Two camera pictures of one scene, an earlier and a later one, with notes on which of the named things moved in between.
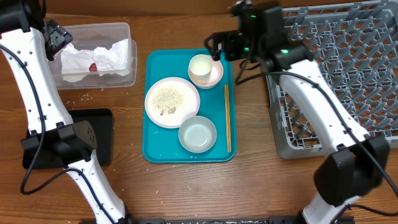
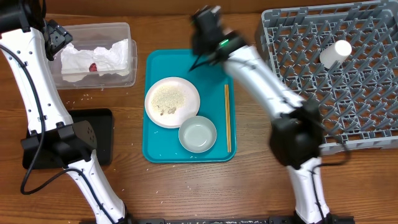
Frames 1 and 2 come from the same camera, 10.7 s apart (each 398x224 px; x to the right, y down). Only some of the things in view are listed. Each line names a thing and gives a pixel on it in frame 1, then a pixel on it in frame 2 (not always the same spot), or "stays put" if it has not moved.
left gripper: (60, 37) stays put
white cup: (199, 68) → (339, 51)
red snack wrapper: (92, 67) stays put
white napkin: (75, 63) stays put
